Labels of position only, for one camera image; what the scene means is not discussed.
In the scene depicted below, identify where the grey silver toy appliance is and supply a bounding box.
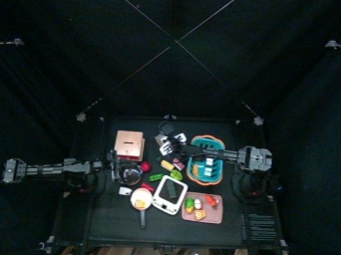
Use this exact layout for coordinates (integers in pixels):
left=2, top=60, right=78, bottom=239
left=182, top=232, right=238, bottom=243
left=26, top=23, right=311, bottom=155
left=154, top=133, right=169, bottom=147

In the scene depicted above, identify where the pink toy block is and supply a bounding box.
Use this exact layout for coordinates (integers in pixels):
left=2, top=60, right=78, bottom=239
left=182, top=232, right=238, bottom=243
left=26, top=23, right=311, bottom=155
left=172, top=158, right=186, bottom=171

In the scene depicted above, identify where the yellow toy block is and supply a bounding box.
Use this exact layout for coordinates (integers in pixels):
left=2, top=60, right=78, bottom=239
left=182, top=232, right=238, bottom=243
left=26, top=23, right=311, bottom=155
left=161, top=159, right=176, bottom=172

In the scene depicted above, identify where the red toy chili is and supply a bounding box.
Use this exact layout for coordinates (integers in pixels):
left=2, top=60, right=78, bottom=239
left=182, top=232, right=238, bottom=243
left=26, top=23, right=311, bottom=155
left=141, top=182, right=157, bottom=193

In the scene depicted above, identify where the pink toy box with slot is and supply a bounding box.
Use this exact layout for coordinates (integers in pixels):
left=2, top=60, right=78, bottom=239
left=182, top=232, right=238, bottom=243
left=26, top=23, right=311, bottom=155
left=114, top=129, right=148, bottom=162

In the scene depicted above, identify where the toy frying pan with egg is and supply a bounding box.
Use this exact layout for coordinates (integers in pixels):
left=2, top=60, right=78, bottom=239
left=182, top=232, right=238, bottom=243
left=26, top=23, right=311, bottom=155
left=130, top=187, right=154, bottom=230

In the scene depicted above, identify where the teal basket with orange rim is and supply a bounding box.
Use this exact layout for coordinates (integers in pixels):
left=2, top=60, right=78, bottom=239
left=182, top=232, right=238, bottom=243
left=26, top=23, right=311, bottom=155
left=185, top=134, right=226, bottom=186

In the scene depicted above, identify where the white toy scale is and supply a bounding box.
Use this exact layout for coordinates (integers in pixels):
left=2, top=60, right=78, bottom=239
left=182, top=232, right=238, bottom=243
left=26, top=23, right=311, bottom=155
left=152, top=174, right=189, bottom=216

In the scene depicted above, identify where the toy corn cob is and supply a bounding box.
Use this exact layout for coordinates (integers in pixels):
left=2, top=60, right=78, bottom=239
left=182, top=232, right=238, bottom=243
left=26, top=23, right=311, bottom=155
left=184, top=197, right=196, bottom=214

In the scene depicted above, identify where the red orange toy food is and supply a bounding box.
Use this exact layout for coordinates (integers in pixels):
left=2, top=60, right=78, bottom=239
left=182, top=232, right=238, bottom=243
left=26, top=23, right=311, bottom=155
left=204, top=194, right=220, bottom=209

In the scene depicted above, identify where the orange toy slice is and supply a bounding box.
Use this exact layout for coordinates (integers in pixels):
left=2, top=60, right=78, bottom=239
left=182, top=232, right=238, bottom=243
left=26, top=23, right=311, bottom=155
left=193, top=209, right=208, bottom=221

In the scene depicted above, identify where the pink cutting board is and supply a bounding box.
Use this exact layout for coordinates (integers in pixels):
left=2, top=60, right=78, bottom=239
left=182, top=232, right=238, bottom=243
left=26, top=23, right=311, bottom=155
left=180, top=191, right=224, bottom=225

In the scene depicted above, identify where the metal table corner clamp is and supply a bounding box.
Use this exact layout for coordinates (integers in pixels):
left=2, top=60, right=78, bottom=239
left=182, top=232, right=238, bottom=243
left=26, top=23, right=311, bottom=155
left=39, top=236, right=58, bottom=252
left=277, top=239, right=291, bottom=253

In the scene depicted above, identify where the thin diagonal brace cord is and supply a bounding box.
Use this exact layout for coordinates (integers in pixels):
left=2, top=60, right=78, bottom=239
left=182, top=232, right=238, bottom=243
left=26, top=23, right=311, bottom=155
left=82, top=0, right=236, bottom=116
left=125, top=0, right=264, bottom=121

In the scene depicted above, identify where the metal frame bracket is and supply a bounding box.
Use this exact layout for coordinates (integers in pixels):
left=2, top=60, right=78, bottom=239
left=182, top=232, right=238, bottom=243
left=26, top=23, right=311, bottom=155
left=324, top=39, right=341, bottom=50
left=0, top=38, right=26, bottom=47

